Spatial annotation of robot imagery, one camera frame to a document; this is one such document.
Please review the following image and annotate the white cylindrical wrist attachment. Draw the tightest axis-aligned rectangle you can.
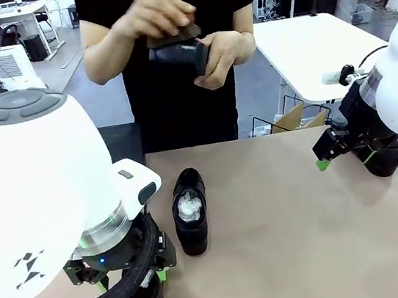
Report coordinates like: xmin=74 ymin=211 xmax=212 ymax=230
xmin=318 ymin=44 xmax=394 ymax=90

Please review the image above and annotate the black metal shoe stand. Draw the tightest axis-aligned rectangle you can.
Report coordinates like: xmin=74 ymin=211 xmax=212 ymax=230
xmin=98 ymin=122 xmax=149 ymax=192

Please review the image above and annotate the large white table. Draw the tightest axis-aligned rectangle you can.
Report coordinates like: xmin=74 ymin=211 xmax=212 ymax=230
xmin=251 ymin=4 xmax=398 ymax=118

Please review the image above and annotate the black wire rack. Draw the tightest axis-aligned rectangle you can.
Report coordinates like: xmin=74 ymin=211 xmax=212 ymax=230
xmin=247 ymin=92 xmax=311 ymax=139

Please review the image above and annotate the dark grey plastic stool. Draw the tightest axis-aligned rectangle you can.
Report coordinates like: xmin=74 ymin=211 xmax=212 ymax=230
xmin=66 ymin=3 xmax=81 ymax=30

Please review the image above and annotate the grey storage bin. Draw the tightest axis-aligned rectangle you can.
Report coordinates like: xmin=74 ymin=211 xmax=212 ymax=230
xmin=349 ymin=1 xmax=377 ymax=26

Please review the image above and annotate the brown wooden shoe brush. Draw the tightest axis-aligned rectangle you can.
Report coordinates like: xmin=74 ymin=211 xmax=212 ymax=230
xmin=142 ymin=11 xmax=203 ymax=50

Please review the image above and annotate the black computer tower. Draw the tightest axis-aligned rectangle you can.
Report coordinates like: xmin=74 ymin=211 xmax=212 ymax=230
xmin=21 ymin=32 xmax=49 ymax=64

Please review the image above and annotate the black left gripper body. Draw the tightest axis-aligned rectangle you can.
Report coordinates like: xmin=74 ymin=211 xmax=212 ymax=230
xmin=80 ymin=234 xmax=146 ymax=275

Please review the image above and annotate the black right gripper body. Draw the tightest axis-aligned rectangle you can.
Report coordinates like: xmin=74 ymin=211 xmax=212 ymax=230
xmin=336 ymin=79 xmax=398 ymax=153

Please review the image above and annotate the person's black shirt torso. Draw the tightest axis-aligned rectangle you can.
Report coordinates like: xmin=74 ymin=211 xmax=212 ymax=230
xmin=73 ymin=0 xmax=275 ymax=161

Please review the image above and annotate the white computer case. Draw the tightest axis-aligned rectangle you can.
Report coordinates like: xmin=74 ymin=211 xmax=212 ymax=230
xmin=253 ymin=0 xmax=280 ymax=21

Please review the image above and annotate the person's right bare forearm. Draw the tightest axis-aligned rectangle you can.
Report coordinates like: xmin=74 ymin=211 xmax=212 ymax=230
xmin=77 ymin=11 xmax=145 ymax=87

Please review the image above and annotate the white air purifier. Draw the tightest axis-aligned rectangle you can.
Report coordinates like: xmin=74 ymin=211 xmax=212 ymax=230
xmin=0 ymin=40 xmax=47 ymax=96

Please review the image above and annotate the brown cardboard box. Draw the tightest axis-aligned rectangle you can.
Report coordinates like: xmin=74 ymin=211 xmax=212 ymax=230
xmin=269 ymin=99 xmax=332 ymax=135

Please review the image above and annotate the white office desk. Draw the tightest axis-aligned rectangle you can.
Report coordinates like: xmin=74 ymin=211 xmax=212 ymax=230
xmin=0 ymin=0 xmax=68 ymax=69

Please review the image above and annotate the person's right hand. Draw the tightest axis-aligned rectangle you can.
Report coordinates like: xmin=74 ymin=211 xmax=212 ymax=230
xmin=107 ymin=0 xmax=200 ymax=46

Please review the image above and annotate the person's left hand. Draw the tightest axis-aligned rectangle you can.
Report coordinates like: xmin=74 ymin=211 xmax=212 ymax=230
xmin=187 ymin=26 xmax=261 ymax=93

